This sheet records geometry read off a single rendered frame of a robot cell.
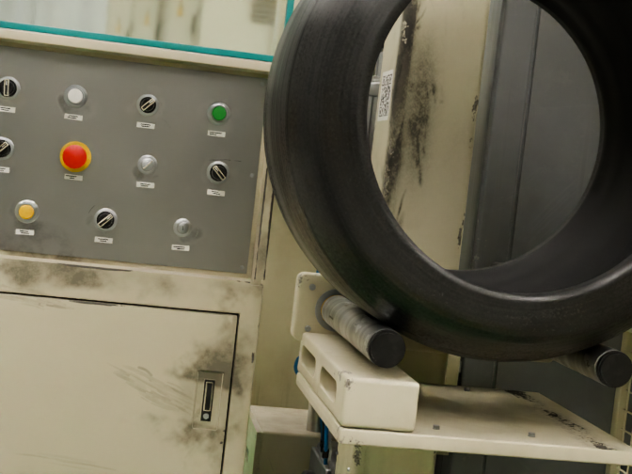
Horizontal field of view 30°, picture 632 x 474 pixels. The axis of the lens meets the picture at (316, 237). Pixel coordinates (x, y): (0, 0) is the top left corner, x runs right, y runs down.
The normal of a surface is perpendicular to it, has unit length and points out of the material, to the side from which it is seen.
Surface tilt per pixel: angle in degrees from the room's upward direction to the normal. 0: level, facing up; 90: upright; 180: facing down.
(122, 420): 90
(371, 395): 90
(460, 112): 90
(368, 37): 86
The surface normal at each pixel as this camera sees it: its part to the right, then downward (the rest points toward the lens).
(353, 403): 0.15, 0.07
